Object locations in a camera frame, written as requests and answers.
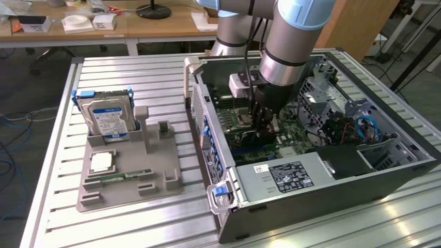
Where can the blue plastic release latch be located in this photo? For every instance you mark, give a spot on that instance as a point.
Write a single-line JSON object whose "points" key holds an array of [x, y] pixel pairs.
{"points": [[220, 193]]}

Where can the silver CPU chip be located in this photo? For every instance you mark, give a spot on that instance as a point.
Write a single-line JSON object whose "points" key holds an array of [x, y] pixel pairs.
{"points": [[103, 162]]}

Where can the wooden desk white legs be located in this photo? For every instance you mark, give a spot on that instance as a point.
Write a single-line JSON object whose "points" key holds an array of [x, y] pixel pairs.
{"points": [[155, 28]]}

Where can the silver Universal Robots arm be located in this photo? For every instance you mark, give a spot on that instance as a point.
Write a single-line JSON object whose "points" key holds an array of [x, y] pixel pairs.
{"points": [[292, 38]]}

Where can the green motherboard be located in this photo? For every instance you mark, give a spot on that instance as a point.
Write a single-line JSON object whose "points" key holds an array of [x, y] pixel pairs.
{"points": [[296, 134]]}

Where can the white tape roll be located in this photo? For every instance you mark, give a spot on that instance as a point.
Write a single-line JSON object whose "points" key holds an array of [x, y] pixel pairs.
{"points": [[72, 2]]}

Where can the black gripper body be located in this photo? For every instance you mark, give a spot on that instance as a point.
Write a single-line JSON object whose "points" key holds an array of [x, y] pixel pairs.
{"points": [[274, 96]]}

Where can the white box round insert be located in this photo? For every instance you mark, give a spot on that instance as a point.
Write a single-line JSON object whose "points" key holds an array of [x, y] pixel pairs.
{"points": [[78, 24]]}

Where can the metal disk bay cage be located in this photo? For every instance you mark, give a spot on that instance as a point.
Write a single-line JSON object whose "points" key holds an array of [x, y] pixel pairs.
{"points": [[320, 98]]}

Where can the small white labelled box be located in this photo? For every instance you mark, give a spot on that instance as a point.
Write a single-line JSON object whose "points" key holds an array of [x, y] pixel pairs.
{"points": [[104, 22]]}

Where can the flat white cardboard box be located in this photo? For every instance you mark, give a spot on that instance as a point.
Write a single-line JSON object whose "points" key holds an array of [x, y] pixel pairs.
{"points": [[203, 23]]}

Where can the grey plastic parts rack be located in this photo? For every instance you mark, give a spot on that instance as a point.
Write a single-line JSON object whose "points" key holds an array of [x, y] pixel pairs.
{"points": [[120, 193]]}

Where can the open black PC case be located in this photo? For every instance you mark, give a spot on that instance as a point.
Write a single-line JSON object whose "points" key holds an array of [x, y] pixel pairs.
{"points": [[310, 214]]}

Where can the CPU socket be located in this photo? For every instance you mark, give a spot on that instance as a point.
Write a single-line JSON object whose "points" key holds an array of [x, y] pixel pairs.
{"points": [[243, 117]]}

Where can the green RAM stick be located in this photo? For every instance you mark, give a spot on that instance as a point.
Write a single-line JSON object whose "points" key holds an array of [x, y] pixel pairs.
{"points": [[119, 175]]}

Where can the black desk lamp stand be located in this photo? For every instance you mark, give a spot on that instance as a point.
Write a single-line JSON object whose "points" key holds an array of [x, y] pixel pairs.
{"points": [[154, 11]]}

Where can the brown cardboard box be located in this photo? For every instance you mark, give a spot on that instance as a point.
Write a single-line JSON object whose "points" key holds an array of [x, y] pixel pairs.
{"points": [[211, 13]]}

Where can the white box black lid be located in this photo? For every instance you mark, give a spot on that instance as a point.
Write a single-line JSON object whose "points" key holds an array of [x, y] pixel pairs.
{"points": [[35, 23]]}

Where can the grey power supply unit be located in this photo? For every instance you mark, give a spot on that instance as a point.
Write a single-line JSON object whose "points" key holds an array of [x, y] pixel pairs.
{"points": [[255, 180]]}

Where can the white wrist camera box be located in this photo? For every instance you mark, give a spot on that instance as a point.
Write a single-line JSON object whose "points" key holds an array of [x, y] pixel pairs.
{"points": [[239, 86]]}

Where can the black tripod leg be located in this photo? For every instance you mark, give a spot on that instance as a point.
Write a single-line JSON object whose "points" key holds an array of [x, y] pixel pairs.
{"points": [[417, 54]]}

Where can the wooden cabinet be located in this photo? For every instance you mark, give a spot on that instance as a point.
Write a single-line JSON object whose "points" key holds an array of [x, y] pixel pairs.
{"points": [[359, 31]]}

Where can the hard disk in blue caddy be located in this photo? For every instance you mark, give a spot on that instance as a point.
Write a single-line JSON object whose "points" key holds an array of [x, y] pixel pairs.
{"points": [[107, 118]]}

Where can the silver finned chipset heatsink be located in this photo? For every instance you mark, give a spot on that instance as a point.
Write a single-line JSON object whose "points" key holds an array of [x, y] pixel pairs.
{"points": [[290, 152]]}

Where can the clear plastic bag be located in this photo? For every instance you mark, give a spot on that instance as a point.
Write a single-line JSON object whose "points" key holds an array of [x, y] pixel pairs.
{"points": [[14, 7]]}

